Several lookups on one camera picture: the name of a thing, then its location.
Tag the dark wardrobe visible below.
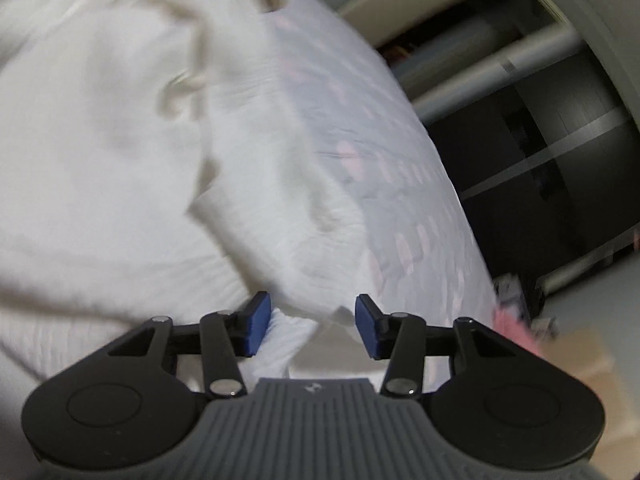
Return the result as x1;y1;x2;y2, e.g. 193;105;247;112
413;25;639;298

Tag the wooden headboard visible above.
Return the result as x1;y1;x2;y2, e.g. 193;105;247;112
540;328;639;479

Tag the pink pillow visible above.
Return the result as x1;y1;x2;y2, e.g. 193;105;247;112
492;308;542;358

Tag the polka dot bed sheet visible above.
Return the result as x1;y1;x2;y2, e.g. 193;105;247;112
264;0;501;380

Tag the white textured garment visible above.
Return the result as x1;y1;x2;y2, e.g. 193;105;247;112
0;0;381;401

